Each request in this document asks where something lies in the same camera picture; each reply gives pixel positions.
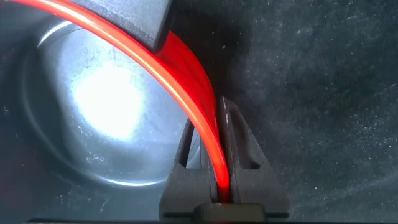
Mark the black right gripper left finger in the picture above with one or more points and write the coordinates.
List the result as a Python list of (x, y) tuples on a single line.
[(180, 193)]

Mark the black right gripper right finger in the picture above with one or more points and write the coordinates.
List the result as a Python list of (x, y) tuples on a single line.
[(248, 183)]

